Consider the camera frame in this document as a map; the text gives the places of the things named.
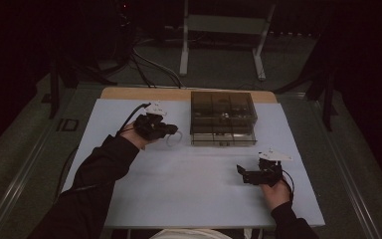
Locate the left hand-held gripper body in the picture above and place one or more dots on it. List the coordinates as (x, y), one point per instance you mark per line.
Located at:
(151, 127)

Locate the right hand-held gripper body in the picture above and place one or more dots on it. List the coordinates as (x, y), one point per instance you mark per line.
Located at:
(270, 174)

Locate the smoky clear drawer organizer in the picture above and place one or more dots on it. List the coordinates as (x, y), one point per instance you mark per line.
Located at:
(212, 109)

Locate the person's left hand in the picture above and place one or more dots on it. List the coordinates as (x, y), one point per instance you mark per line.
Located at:
(133, 136)

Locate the person's right hand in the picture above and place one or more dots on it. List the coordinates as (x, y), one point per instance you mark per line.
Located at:
(277, 195)

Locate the white table sheet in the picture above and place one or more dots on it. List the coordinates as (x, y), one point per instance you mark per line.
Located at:
(195, 186)

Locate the person's white clothing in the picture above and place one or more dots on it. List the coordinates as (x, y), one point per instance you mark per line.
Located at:
(189, 235)

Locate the black stand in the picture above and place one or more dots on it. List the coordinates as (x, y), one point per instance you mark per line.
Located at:
(327, 109)
(53, 96)

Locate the dark equipment rack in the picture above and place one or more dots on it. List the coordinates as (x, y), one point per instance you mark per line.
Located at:
(122, 33)

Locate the white metal stand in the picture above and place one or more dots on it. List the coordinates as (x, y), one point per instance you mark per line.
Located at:
(225, 24)

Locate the metal floor rail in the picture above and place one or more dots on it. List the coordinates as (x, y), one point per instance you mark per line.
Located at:
(348, 179)
(13, 189)

